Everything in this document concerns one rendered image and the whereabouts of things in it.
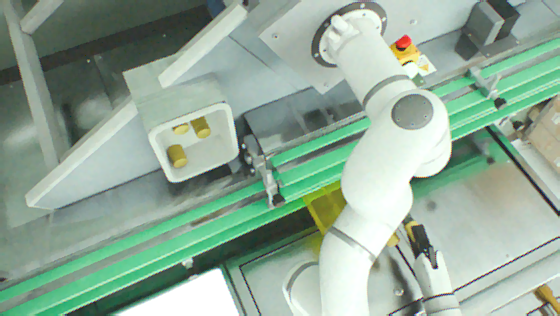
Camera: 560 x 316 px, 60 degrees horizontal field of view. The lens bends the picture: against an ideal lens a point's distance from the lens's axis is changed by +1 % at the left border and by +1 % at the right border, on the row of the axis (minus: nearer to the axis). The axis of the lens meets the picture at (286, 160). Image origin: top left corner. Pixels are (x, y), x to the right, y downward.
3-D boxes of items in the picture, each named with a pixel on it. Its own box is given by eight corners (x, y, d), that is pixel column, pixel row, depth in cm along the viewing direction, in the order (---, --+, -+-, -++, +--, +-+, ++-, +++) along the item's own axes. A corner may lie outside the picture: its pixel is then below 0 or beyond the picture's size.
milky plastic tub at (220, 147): (159, 156, 115) (171, 185, 111) (132, 101, 95) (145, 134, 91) (226, 130, 118) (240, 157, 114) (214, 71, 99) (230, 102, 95)
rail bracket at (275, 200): (254, 183, 119) (275, 225, 113) (249, 149, 104) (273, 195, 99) (265, 178, 120) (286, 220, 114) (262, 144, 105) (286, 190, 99)
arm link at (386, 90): (368, 123, 88) (411, 194, 81) (353, 87, 77) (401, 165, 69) (416, 96, 87) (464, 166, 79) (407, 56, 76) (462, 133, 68)
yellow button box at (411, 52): (375, 60, 123) (390, 80, 120) (380, 39, 117) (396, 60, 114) (398, 51, 125) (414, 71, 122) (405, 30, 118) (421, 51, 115)
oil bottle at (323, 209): (290, 178, 127) (328, 247, 118) (290, 168, 122) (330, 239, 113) (309, 170, 128) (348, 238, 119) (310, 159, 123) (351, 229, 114)
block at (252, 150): (242, 157, 120) (253, 180, 117) (239, 138, 112) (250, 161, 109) (255, 152, 121) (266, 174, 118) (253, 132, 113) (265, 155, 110)
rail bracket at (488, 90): (461, 74, 123) (494, 113, 118) (471, 55, 117) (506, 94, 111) (474, 69, 124) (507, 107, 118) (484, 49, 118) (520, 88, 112)
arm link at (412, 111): (336, 232, 81) (307, 204, 67) (413, 120, 84) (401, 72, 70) (383, 264, 76) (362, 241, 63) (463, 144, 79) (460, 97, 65)
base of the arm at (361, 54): (296, 39, 86) (332, 102, 78) (350, -12, 81) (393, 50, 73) (340, 69, 98) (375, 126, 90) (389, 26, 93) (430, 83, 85)
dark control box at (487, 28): (464, 25, 129) (483, 46, 125) (474, 2, 122) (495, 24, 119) (489, 15, 131) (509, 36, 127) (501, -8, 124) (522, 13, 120)
